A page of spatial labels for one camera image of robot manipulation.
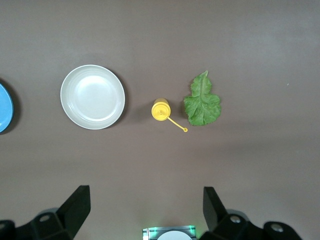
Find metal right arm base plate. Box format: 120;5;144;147
141;224;196;240

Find green lettuce leaf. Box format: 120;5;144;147
183;70;222;127

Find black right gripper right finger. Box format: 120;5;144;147
199;186;305;240

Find yellow mustard squeeze bottle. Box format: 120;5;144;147
151;97;189;134

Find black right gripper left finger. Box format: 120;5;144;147
0;185;91;240

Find beige round plate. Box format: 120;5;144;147
60;64;126;131

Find blue round plate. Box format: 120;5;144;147
0;82;15;134

